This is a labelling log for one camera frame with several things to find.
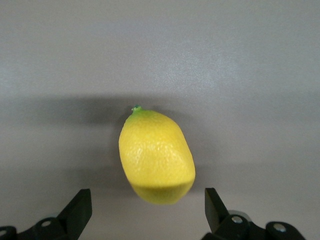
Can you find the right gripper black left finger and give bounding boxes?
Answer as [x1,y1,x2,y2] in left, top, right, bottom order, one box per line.
[0,188,93,240]

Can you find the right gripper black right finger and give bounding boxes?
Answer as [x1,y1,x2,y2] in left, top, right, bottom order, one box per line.
[202,187,305,240]

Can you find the yellow lemon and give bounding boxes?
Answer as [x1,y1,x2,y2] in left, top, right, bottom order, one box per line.
[118,104,196,206]

